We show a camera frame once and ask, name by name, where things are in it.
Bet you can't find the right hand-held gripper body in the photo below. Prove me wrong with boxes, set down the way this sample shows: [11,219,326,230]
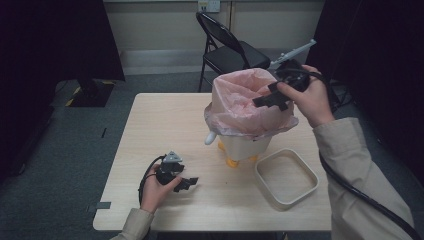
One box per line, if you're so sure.
[269,38,317,92]

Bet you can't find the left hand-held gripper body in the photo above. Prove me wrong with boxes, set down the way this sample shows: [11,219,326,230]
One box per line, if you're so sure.
[155,150,186,186]

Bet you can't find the pink plastic bag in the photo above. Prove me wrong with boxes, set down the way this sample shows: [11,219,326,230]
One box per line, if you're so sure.
[203,67,300,141]

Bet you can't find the white bin with yellow feet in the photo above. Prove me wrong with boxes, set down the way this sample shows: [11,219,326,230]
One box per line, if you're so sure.
[203,130,274,169]

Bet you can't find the person's left hand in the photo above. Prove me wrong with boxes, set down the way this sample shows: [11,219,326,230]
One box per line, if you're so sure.
[140,164,183,215]

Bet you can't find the person's right hand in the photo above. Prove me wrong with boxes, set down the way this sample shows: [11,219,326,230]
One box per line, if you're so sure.
[276,64,336,129]

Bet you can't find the black folding chair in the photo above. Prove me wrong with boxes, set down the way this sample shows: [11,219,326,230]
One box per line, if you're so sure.
[195,11,272,93]

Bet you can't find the grey tape piece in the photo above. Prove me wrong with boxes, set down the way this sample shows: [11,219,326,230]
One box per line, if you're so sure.
[87,201,112,213]

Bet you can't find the dark curtain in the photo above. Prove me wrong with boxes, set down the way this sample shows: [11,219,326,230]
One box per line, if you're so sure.
[0,0,126,183]
[304,0,424,188]

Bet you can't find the black stand base yellow tape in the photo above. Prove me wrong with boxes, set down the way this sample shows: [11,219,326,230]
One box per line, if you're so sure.
[64,77,116,109]

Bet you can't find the black cables on floor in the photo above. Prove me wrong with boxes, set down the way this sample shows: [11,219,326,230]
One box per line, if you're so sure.
[328,81,355,118]

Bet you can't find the white square bin ring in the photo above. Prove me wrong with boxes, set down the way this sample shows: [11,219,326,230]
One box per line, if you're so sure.
[254,147,320,212]

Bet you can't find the white wall socket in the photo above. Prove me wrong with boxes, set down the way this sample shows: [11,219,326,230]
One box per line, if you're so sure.
[197,0,222,14]

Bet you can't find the right hand-held gripper black cable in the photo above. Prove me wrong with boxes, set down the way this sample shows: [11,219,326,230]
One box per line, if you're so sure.
[275,67,422,240]

